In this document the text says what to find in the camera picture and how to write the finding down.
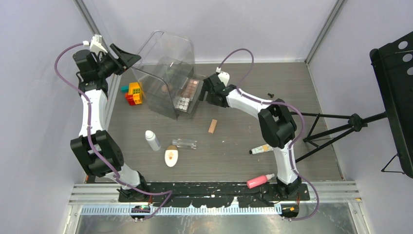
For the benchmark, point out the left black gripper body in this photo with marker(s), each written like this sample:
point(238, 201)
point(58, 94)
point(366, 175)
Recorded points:
point(109, 66)

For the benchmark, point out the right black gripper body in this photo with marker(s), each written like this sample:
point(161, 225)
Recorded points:
point(210, 94)

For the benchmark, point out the eyeshadow palette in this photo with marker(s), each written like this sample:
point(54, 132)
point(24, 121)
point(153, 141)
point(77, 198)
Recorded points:
point(190, 89)

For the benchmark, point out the grey square sample palette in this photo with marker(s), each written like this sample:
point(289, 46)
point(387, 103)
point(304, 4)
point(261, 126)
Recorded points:
point(182, 104)

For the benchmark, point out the clear acrylic drawer organizer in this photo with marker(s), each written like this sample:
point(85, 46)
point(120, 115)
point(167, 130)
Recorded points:
point(166, 58)

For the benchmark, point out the pink round powder puff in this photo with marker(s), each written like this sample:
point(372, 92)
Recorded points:
point(167, 88)

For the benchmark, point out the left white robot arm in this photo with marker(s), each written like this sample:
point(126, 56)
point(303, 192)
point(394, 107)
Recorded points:
point(94, 148)

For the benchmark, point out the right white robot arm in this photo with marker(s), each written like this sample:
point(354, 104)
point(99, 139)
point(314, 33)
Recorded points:
point(277, 126)

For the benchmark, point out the colourful toy block stack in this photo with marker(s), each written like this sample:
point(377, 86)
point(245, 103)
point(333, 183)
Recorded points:
point(132, 93)

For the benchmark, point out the peach concealer stick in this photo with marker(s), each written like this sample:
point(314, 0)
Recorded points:
point(212, 126)

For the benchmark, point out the clear small bottle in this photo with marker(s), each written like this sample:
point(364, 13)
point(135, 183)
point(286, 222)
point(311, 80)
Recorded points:
point(185, 143)

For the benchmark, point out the small printed cream tube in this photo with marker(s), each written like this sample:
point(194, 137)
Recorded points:
point(260, 149)

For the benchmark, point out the white oval compact case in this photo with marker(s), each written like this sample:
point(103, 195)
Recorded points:
point(171, 155)

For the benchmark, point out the white cylindrical bottle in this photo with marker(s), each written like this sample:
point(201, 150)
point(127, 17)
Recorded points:
point(152, 140)

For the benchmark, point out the pink spray bottle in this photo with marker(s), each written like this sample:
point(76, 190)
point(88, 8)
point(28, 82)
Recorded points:
point(258, 181)

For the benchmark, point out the black tripod stand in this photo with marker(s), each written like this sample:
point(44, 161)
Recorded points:
point(355, 123)

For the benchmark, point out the black perforated panel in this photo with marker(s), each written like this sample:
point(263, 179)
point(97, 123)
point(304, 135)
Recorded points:
point(393, 67)

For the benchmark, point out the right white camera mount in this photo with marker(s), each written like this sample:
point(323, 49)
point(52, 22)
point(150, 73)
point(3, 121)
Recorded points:
point(223, 76)

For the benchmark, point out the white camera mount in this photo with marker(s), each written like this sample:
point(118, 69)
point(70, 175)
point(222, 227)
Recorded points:
point(95, 44)
point(223, 76)

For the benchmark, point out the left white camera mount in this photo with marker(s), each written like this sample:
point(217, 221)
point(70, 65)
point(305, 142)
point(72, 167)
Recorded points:
point(95, 44)

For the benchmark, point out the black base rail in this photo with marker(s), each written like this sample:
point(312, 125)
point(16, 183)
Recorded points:
point(222, 194)

